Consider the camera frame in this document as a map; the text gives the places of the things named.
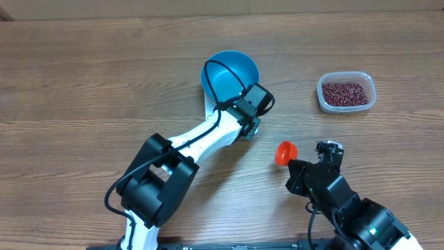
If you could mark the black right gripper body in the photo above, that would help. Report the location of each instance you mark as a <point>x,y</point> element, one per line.
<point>295,185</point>

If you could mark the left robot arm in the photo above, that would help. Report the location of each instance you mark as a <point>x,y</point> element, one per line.
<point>158,178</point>

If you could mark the white kitchen scale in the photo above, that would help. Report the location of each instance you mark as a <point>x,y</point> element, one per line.
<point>209,106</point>

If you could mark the clear plastic container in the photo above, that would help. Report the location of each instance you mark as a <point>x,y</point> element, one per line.
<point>362,78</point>

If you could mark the blue bowl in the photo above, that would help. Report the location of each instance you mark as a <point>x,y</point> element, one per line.
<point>223,81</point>

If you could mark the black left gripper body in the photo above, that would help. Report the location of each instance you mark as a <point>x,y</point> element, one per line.
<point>257,121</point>

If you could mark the red measuring scoop blue handle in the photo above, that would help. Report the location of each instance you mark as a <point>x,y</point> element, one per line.
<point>285,152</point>

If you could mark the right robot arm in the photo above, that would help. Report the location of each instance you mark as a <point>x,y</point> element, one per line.
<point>358,223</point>

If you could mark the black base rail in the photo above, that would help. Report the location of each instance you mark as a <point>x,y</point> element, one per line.
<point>299,245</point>

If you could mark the red adzuki beans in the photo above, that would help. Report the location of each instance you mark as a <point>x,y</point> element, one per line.
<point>344,94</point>

